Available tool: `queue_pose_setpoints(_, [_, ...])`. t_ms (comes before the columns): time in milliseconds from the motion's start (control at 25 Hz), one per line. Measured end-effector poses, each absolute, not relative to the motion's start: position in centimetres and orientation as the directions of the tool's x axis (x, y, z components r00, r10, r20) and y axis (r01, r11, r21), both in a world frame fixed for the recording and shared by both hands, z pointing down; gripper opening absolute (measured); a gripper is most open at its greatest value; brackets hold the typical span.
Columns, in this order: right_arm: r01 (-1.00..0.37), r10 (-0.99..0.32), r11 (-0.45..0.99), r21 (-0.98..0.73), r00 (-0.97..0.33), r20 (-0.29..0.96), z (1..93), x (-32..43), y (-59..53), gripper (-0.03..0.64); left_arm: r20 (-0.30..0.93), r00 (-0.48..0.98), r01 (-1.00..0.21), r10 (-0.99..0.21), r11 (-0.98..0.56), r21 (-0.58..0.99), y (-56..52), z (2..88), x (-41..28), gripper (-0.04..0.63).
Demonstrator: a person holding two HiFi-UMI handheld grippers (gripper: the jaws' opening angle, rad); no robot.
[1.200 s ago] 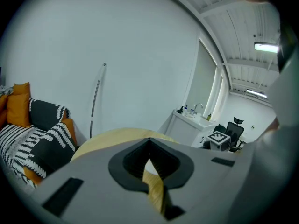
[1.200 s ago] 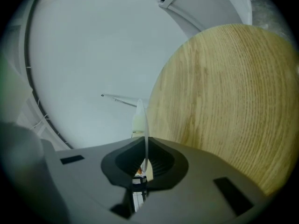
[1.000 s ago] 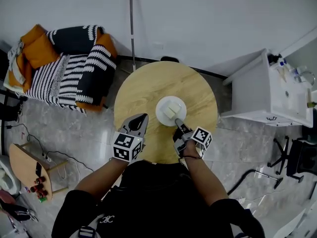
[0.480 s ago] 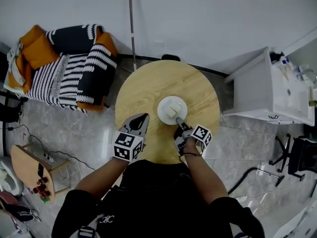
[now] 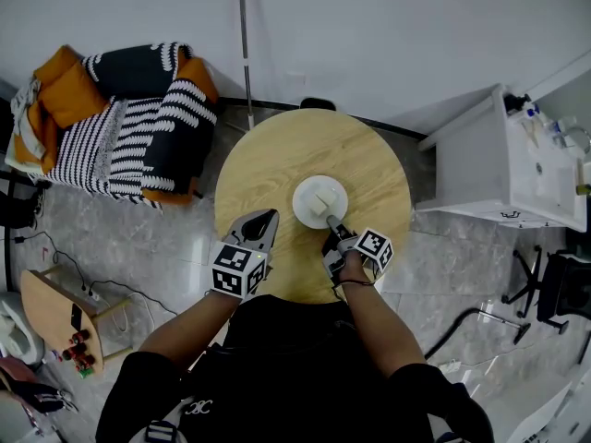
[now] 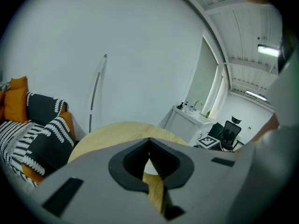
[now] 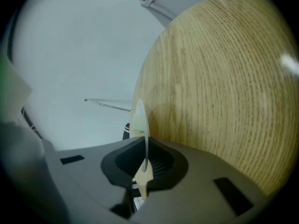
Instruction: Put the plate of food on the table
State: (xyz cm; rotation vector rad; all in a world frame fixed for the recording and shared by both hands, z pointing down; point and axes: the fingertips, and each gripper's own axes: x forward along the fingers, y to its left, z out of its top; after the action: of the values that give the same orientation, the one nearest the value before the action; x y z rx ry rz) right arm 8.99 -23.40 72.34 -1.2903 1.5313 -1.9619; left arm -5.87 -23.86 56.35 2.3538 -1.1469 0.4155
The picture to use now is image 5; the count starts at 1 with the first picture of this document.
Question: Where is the small wooden side table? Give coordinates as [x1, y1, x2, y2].
[19, 265, 134, 380]

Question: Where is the person's right forearm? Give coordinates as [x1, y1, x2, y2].
[340, 250, 429, 380]

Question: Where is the orange armchair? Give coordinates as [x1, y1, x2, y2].
[4, 44, 221, 206]

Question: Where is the white sink cabinet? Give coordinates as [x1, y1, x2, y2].
[415, 55, 591, 231]

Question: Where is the black stool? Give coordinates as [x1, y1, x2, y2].
[299, 97, 338, 112]

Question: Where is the white rounded appliance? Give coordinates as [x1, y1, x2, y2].
[0, 290, 46, 365]

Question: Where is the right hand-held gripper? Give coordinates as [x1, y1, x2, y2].
[320, 214, 395, 286]

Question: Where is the white cardboard sheet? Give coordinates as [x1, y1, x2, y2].
[504, 377, 591, 443]

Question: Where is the white plate of food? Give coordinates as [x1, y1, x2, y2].
[292, 175, 349, 231]

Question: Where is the white food piece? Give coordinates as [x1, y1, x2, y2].
[313, 188, 337, 214]

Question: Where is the black floor cable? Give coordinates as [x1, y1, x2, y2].
[12, 231, 179, 317]

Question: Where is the person's left forearm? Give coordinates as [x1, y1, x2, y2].
[137, 288, 242, 372]

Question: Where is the metal pole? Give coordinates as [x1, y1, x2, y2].
[237, 0, 256, 133]

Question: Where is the black pile of items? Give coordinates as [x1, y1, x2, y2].
[0, 173, 46, 231]

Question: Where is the chrome faucet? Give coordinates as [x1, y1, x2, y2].
[563, 126, 591, 157]

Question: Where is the white floor cable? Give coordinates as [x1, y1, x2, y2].
[114, 291, 155, 334]

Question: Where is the black office chair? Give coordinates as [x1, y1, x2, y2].
[501, 244, 591, 336]

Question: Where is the person's black shirt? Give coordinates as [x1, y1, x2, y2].
[94, 293, 496, 443]

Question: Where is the black vacuum tube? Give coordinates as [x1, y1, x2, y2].
[424, 307, 533, 362]

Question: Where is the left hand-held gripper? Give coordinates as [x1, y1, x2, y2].
[210, 208, 282, 302]

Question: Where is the black white striped blanket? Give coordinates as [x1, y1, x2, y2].
[45, 42, 219, 211]

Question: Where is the round wooden table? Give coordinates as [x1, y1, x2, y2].
[213, 108, 414, 305]

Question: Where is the white crumpled cloth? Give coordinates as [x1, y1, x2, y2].
[9, 77, 43, 157]

